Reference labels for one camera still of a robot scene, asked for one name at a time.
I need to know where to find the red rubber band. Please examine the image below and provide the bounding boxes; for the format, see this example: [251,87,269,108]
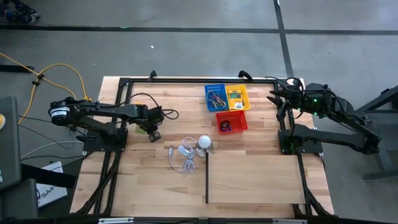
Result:
[208,91,223,105]

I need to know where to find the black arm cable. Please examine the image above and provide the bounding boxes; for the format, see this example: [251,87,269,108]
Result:
[119,92,180,121]
[264,76,305,93]

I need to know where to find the yellow plastic basket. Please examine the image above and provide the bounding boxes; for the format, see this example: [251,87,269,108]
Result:
[224,84,251,112]

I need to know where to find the white light bulb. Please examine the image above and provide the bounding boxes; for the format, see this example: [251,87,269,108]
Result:
[198,134,213,149]

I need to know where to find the yellow extension cable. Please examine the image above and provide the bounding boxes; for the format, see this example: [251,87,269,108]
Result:
[0,52,93,125]

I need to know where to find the red plastic basket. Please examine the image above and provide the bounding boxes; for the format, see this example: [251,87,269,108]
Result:
[216,110,249,136]

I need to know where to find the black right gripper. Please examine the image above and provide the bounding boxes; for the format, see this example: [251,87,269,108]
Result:
[267,86,307,113]

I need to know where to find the black flat strap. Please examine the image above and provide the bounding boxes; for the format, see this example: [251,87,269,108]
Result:
[20,163,78,190]

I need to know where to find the large tan rubber band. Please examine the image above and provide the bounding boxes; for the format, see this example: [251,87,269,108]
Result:
[207,90,227,108]

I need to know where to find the white floor cable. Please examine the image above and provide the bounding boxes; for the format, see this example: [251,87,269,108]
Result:
[20,141,85,159]

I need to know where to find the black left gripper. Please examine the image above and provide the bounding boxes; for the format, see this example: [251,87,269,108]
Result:
[135,104,164,136]

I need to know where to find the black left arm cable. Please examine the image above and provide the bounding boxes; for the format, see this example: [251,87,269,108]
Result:
[119,92,180,121]

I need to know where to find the brown rubber band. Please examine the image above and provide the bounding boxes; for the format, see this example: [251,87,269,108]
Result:
[211,95,226,108]

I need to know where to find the black metal cart frame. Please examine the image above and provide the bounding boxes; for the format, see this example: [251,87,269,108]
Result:
[354,84,398,182]

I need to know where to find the white printed box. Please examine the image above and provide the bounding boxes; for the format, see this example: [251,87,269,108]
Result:
[35,161,68,208]

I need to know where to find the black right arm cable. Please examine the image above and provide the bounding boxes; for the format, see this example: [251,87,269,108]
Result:
[264,76,305,93]

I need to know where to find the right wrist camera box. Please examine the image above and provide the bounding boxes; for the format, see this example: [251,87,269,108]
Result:
[275,105,287,123]

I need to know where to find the silver metal bracket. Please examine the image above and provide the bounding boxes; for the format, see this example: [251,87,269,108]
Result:
[272,218,308,224]
[98,217,135,224]

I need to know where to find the dark grey block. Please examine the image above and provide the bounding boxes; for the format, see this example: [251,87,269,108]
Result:
[0,178,40,220]

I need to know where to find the black metal table frame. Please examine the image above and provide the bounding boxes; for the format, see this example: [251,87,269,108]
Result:
[70,76,336,218]

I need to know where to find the black flat floor bar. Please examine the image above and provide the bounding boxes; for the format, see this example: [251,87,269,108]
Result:
[0,64,35,74]

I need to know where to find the white power cord with switch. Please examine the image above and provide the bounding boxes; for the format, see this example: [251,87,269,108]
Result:
[168,136,199,174]

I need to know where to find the blue plastic basket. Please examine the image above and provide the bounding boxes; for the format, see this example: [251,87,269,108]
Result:
[204,83,230,113]

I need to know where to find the dark grey case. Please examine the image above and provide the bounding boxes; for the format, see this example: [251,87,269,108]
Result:
[0,95,22,191]

